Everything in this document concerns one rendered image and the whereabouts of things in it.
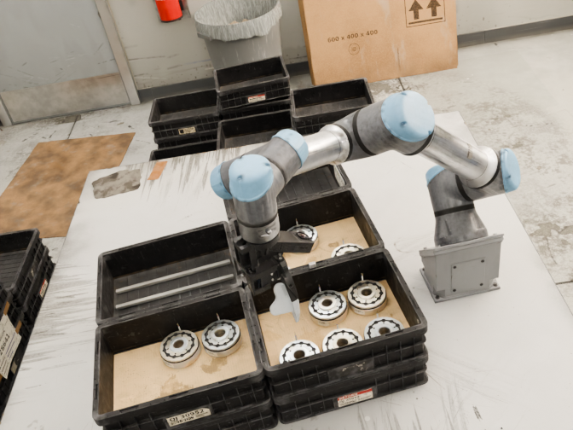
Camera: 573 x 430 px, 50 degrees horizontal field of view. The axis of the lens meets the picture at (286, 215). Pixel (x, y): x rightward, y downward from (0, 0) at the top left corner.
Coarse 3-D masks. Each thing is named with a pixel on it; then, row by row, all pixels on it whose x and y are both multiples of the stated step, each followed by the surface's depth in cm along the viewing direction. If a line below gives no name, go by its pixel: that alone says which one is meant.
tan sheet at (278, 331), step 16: (304, 304) 170; (272, 320) 167; (288, 320) 166; (304, 320) 166; (352, 320) 163; (368, 320) 162; (400, 320) 160; (272, 336) 163; (288, 336) 162; (304, 336) 161; (320, 336) 160; (272, 352) 159
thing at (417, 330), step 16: (352, 256) 167; (368, 256) 167; (304, 272) 165; (400, 272) 160; (416, 304) 151; (256, 320) 155; (256, 336) 151; (384, 336) 144; (400, 336) 145; (416, 336) 146; (320, 352) 144; (336, 352) 143; (352, 352) 144; (272, 368) 142; (288, 368) 143; (304, 368) 144
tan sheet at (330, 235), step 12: (324, 228) 194; (336, 228) 193; (348, 228) 192; (324, 240) 189; (336, 240) 189; (348, 240) 188; (360, 240) 187; (312, 252) 186; (324, 252) 185; (288, 264) 183; (300, 264) 183
